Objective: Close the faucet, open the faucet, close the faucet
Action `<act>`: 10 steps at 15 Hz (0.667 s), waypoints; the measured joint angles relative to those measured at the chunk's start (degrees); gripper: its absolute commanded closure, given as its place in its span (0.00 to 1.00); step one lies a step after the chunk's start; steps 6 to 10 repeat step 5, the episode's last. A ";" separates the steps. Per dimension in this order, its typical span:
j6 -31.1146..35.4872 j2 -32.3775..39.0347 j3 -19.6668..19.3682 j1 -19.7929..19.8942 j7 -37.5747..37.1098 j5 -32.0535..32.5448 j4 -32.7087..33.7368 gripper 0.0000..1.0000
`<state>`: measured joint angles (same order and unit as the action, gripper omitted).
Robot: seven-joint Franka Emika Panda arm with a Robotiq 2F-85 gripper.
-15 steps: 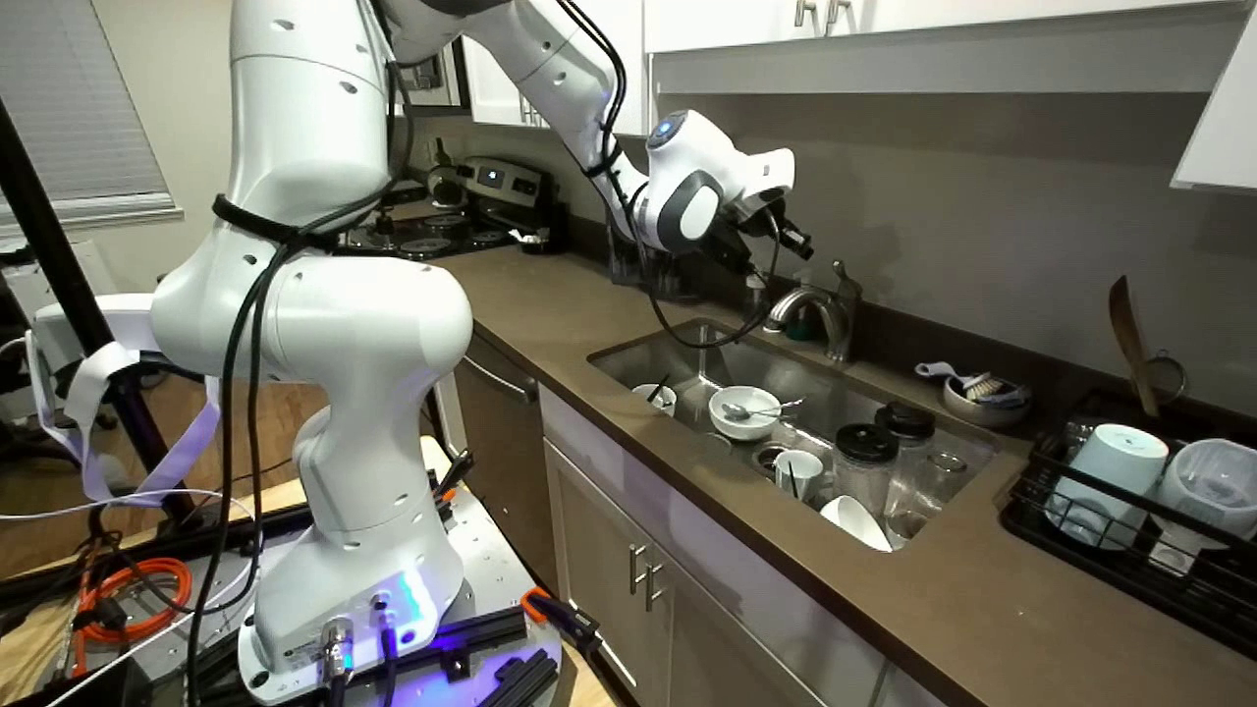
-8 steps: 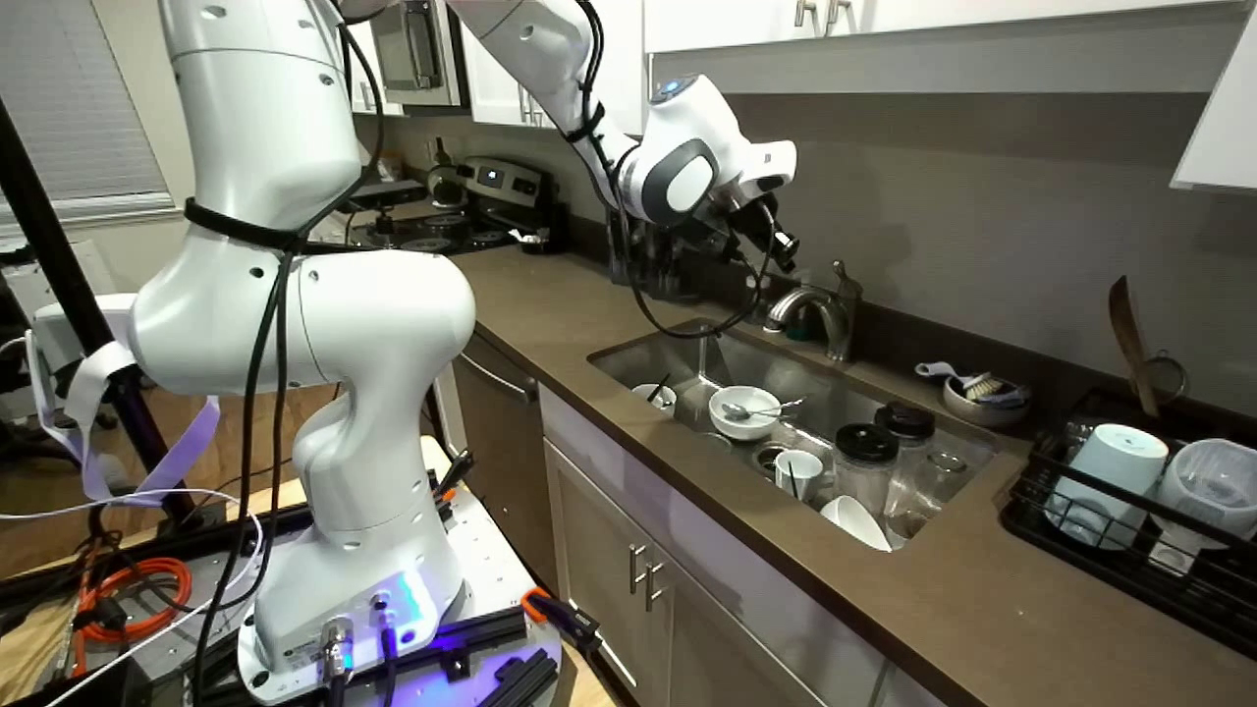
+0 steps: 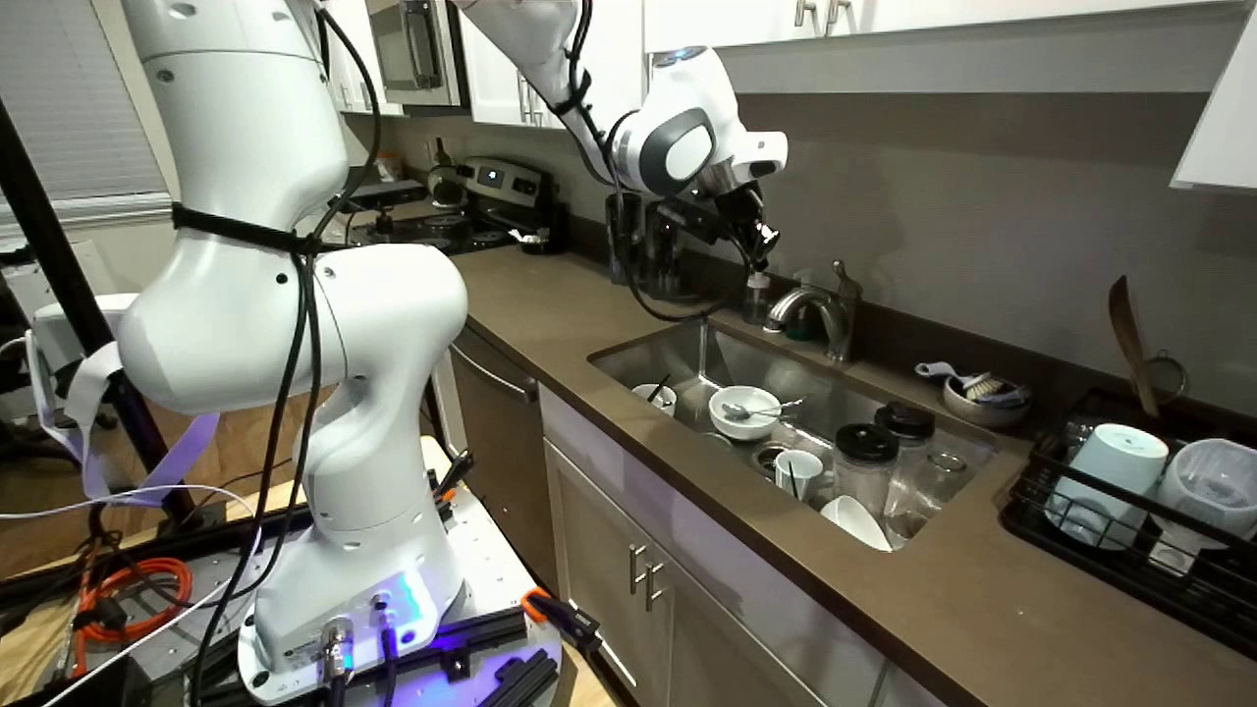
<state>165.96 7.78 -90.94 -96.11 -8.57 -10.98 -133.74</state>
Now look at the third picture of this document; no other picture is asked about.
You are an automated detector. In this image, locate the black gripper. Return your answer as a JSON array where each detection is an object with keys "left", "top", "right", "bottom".
[{"left": 660, "top": 181, "right": 786, "bottom": 277}]

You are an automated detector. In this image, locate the chrome kitchen faucet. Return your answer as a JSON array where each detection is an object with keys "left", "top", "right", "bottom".
[{"left": 761, "top": 257, "right": 866, "bottom": 368}]

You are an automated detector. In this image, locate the stainless steel sink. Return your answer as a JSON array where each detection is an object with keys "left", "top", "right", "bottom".
[{"left": 587, "top": 313, "right": 1003, "bottom": 557}]

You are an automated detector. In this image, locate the large metal spoon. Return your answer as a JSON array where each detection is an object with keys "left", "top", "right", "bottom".
[{"left": 722, "top": 394, "right": 807, "bottom": 423}]

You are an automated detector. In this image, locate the small white cup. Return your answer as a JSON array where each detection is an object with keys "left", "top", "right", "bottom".
[{"left": 630, "top": 376, "right": 684, "bottom": 419}]

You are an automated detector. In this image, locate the glass jar in sink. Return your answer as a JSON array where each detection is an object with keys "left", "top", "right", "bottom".
[{"left": 832, "top": 419, "right": 904, "bottom": 515}]

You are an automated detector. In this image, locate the blender cup black lid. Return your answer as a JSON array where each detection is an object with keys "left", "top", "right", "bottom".
[{"left": 874, "top": 398, "right": 940, "bottom": 449}]

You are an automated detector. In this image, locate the blue white dish brush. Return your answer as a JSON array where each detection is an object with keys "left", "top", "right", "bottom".
[{"left": 910, "top": 358, "right": 998, "bottom": 400}]

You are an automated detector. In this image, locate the white mug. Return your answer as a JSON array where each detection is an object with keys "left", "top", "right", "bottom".
[{"left": 769, "top": 443, "right": 828, "bottom": 503}]

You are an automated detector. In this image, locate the black stove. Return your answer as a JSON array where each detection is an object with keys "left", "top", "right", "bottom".
[{"left": 328, "top": 133, "right": 574, "bottom": 258}]

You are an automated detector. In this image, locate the white brush holder bowl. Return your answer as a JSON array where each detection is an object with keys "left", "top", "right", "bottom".
[{"left": 940, "top": 368, "right": 1039, "bottom": 431}]

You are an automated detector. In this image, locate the white plate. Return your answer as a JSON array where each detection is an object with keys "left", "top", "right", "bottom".
[{"left": 819, "top": 491, "right": 901, "bottom": 554}]

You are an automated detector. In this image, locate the clear glass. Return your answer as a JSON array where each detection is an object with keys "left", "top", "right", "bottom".
[{"left": 885, "top": 443, "right": 977, "bottom": 544}]

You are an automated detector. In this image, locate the long white upper cabinet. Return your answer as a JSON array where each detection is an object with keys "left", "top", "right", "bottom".
[{"left": 455, "top": 0, "right": 1257, "bottom": 133}]

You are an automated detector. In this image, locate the brown dishwasher panel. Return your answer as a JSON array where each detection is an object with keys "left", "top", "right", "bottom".
[{"left": 444, "top": 328, "right": 562, "bottom": 592}]

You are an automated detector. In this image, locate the grey sink base cabinet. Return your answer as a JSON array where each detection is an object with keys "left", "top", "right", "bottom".
[{"left": 533, "top": 387, "right": 956, "bottom": 707}]

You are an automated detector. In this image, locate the wooden spatula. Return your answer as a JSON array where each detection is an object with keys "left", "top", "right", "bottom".
[{"left": 1103, "top": 273, "right": 1163, "bottom": 419}]

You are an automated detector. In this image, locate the robot mounting table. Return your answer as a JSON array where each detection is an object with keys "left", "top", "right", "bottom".
[{"left": 130, "top": 436, "right": 620, "bottom": 707}]

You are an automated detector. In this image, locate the microwave oven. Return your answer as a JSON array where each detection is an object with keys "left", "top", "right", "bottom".
[{"left": 363, "top": 0, "right": 468, "bottom": 110}]

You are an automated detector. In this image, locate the black dish rack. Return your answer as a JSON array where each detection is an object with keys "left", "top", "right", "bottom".
[{"left": 998, "top": 411, "right": 1257, "bottom": 662}]

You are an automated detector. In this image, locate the teal cup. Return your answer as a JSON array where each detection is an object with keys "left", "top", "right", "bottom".
[{"left": 1043, "top": 419, "right": 1175, "bottom": 554}]

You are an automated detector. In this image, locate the orange black hand tool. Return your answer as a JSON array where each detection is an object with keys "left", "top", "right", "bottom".
[{"left": 517, "top": 586, "right": 610, "bottom": 662}]

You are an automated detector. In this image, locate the dark metal ladle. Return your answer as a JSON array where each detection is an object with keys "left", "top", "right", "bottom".
[{"left": 1141, "top": 350, "right": 1196, "bottom": 408}]

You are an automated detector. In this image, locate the narrow white upper cabinet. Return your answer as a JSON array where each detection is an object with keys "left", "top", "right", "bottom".
[{"left": 309, "top": 0, "right": 407, "bottom": 123}]

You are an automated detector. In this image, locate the black clamp bar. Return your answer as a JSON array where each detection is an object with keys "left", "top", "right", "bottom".
[{"left": 425, "top": 604, "right": 566, "bottom": 707}]

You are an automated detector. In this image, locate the white plastic container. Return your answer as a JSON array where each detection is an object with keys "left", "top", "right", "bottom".
[{"left": 1154, "top": 431, "right": 1257, "bottom": 544}]

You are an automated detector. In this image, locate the window blind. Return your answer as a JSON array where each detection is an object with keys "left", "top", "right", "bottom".
[{"left": 0, "top": 0, "right": 181, "bottom": 226}]

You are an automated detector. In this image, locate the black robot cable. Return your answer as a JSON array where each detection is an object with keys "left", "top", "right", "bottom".
[{"left": 169, "top": 0, "right": 757, "bottom": 707}]

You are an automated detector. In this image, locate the white purple strap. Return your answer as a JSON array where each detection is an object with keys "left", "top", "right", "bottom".
[{"left": 24, "top": 291, "right": 219, "bottom": 512}]

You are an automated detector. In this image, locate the orange cable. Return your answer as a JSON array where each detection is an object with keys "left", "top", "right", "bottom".
[{"left": 66, "top": 554, "right": 201, "bottom": 680}]

